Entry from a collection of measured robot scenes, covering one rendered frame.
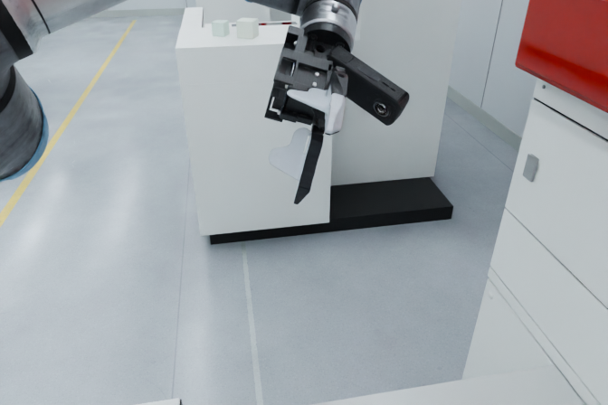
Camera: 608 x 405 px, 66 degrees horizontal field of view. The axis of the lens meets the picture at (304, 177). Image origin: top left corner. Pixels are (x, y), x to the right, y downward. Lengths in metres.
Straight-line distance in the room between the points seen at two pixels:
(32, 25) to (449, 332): 1.77
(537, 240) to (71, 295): 1.89
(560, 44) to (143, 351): 1.68
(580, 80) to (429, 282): 1.63
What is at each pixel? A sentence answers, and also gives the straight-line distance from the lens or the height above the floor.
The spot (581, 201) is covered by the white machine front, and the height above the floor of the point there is 1.08.
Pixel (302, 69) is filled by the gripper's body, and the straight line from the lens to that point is 0.55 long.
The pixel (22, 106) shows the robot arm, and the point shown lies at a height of 1.24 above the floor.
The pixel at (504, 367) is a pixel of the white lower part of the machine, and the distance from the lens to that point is 0.98.
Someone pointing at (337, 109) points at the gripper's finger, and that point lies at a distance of 0.46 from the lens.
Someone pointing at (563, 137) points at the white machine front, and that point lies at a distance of 0.74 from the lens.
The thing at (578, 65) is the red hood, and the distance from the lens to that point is 0.64.
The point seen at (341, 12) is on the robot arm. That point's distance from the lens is 0.63.
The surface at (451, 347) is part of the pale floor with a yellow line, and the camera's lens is 1.93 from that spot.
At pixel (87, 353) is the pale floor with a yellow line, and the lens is 2.01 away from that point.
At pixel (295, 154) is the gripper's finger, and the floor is 1.16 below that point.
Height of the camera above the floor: 1.42
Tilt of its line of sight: 30 degrees down
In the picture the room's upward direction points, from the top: straight up
